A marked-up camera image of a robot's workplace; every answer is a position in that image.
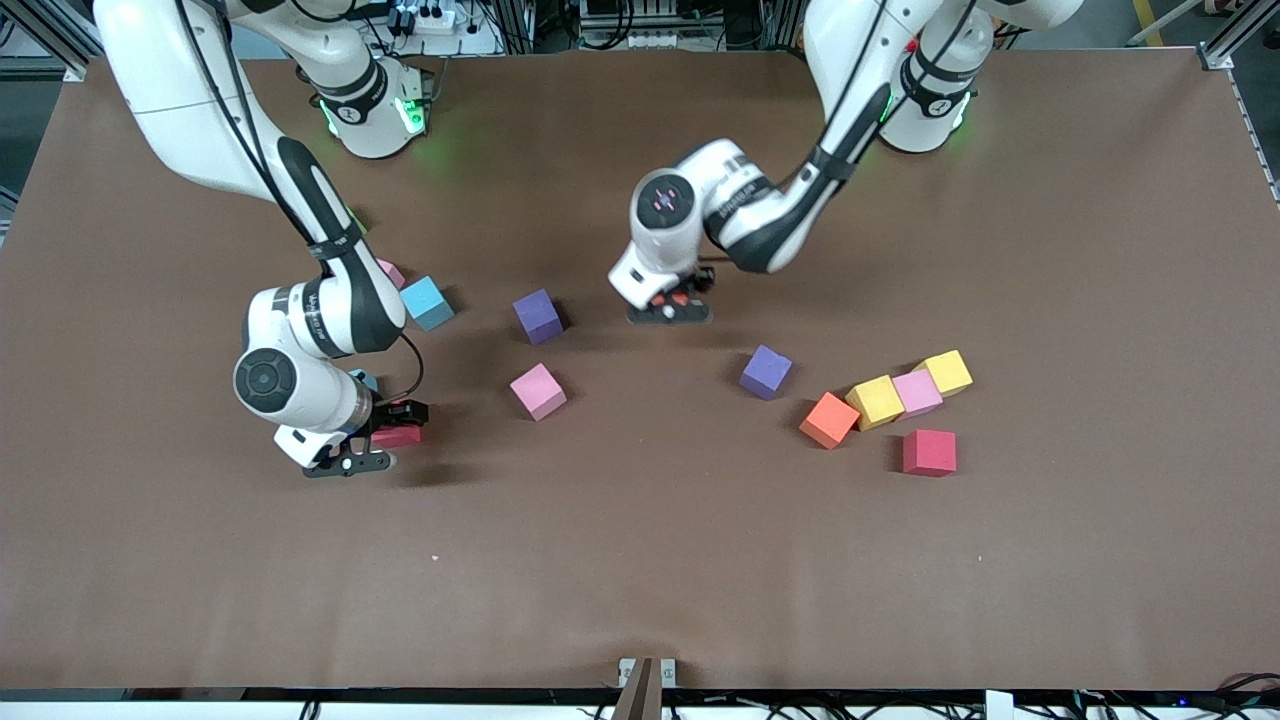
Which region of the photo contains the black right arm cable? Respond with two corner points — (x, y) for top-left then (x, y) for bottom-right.
(175, 0), (426, 401)

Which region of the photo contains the silver metal bracket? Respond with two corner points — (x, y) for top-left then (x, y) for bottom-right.
(618, 657), (677, 689)

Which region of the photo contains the purple foam cube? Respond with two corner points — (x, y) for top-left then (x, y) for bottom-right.
(739, 344), (794, 401)
(512, 288), (564, 346)

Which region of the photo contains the yellow foam cube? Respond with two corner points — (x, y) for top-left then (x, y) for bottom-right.
(845, 374), (906, 432)
(920, 349), (974, 397)

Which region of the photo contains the white power strip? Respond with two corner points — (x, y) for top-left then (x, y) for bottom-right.
(388, 5), (471, 34)

